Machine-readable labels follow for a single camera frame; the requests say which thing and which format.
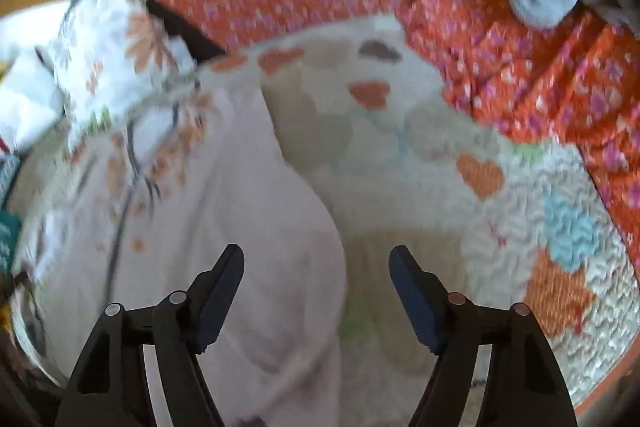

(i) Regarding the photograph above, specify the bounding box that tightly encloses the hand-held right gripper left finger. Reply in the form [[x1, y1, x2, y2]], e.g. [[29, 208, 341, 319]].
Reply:
[[54, 244, 246, 427]]

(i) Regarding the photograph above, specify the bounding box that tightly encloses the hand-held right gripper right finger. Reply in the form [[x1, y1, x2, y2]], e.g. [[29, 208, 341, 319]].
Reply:
[[388, 245, 580, 427]]

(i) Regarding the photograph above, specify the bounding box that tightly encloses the pale pink garment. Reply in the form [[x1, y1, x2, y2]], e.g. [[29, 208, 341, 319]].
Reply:
[[15, 82, 348, 427]]

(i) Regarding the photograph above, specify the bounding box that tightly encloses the white quilted printed blanket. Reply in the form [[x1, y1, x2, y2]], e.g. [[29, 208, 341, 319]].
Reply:
[[200, 14, 640, 427]]

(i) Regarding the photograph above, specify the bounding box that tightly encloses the teal patterned cloth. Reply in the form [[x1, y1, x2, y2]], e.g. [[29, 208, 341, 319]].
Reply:
[[0, 154, 23, 278]]

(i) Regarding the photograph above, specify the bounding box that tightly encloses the white floral pillow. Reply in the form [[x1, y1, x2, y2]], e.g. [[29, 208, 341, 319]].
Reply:
[[35, 0, 201, 148]]

